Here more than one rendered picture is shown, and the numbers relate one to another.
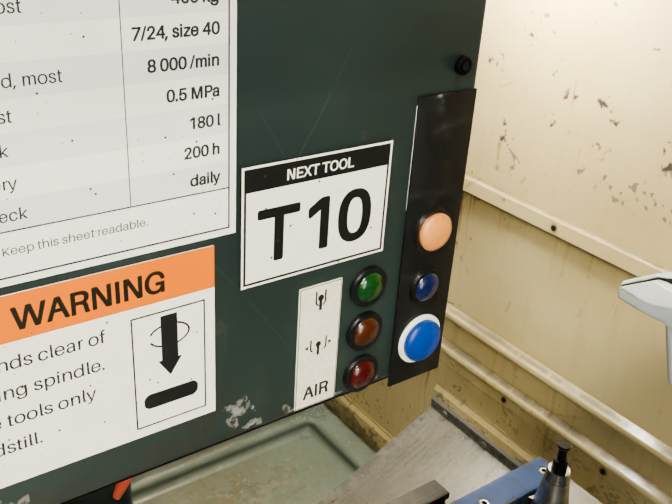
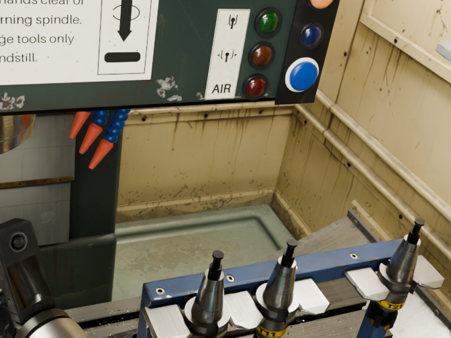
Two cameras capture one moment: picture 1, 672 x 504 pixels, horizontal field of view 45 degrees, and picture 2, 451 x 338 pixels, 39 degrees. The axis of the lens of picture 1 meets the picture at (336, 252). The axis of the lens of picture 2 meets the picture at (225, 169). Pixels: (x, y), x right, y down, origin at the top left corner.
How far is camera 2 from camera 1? 0.16 m
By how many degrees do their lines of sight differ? 9
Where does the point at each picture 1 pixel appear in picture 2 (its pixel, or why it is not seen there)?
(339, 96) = not seen: outside the picture
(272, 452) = (225, 231)
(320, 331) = (229, 45)
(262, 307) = (190, 14)
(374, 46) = not seen: outside the picture
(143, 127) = not seen: outside the picture
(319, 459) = (258, 243)
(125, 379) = (93, 35)
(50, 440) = (41, 62)
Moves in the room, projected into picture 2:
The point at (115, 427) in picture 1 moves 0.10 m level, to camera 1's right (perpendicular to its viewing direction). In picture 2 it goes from (83, 68) to (199, 97)
